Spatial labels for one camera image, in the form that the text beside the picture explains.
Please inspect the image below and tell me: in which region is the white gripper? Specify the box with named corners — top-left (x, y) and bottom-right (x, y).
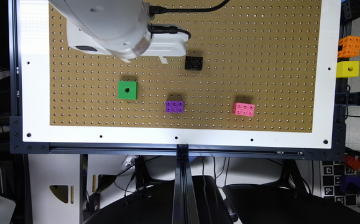
top-left (67, 21), bottom-right (188, 64)

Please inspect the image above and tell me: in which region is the green block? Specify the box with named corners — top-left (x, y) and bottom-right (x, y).
top-left (118, 81), bottom-right (137, 100)

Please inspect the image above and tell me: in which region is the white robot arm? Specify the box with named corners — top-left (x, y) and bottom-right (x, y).
top-left (50, 0), bottom-right (190, 63)

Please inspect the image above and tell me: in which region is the black block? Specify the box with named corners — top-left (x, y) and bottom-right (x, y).
top-left (185, 56), bottom-right (203, 71)

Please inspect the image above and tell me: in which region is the purple block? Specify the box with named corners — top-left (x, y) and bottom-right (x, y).
top-left (165, 101), bottom-right (184, 113)

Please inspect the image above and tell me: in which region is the pink block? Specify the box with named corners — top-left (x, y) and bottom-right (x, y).
top-left (232, 102), bottom-right (255, 117)

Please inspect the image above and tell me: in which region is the yellow block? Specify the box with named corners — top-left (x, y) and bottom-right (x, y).
top-left (336, 61), bottom-right (359, 78)

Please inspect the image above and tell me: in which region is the orange block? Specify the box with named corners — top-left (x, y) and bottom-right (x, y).
top-left (338, 35), bottom-right (360, 58)

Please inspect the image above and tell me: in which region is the black block off board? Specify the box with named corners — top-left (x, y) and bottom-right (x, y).
top-left (340, 0), bottom-right (360, 24)

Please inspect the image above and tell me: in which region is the red block in pile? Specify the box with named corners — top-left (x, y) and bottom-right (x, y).
top-left (344, 155), bottom-right (360, 170)

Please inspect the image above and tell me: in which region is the dark blue block in pile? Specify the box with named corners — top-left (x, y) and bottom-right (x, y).
top-left (340, 175), bottom-right (360, 195)

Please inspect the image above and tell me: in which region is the brown pegboard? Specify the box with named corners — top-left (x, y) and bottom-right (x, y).
top-left (49, 0), bottom-right (321, 133)

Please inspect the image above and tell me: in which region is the black chair left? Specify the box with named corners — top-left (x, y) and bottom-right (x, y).
top-left (85, 175), bottom-right (232, 224)

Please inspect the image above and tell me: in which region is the black chair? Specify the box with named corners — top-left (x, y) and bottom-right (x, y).
top-left (223, 184), bottom-right (360, 224)
top-left (85, 175), bottom-right (232, 224)

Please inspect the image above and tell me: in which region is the white cabinet panel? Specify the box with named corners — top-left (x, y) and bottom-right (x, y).
top-left (29, 154), bottom-right (83, 224)

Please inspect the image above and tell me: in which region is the black centre support beam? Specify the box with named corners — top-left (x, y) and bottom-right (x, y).
top-left (172, 144), bottom-right (200, 224)

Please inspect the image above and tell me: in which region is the black chair right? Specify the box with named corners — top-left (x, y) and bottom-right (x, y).
top-left (223, 184), bottom-right (360, 224)

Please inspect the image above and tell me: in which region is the fiducial marker sheet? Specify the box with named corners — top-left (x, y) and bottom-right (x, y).
top-left (320, 161), bottom-right (358, 206)

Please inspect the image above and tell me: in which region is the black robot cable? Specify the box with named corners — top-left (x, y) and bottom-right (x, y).
top-left (148, 0), bottom-right (231, 40)

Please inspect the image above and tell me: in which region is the white board frame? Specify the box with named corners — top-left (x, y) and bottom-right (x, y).
top-left (12, 0), bottom-right (341, 150)

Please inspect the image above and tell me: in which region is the black aluminium table frame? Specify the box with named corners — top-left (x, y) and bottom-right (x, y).
top-left (8, 1), bottom-right (359, 161)

